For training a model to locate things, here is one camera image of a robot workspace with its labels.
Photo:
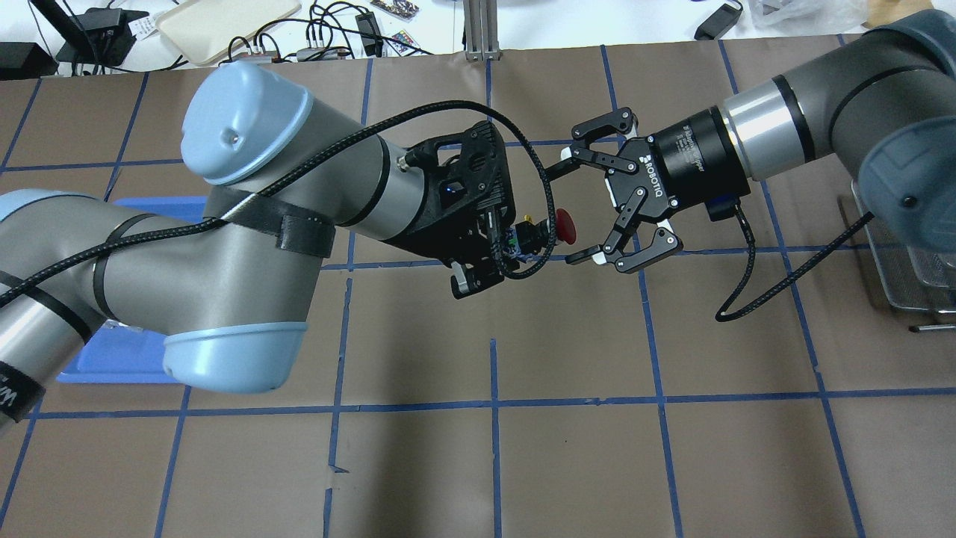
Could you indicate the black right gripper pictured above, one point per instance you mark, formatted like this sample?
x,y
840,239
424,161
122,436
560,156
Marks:
x,y
688,167

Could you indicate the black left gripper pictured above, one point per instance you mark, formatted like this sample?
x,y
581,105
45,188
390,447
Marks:
x,y
423,236

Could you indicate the red emergency stop button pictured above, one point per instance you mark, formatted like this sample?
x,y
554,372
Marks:
x,y
527,239

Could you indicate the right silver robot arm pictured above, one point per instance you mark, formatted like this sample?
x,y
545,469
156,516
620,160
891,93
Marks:
x,y
884,104

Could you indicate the black power adapter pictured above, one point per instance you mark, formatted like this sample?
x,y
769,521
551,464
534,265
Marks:
x,y
720,21

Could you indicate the blue plastic tray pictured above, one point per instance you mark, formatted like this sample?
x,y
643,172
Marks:
x,y
120,354

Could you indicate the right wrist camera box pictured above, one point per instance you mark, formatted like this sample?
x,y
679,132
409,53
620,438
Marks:
x,y
722,208

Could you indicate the aluminium frame post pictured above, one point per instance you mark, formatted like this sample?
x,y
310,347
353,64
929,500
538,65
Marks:
x,y
481,31

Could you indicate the silver wire mesh shelf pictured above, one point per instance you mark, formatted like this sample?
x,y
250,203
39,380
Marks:
x,y
915,286

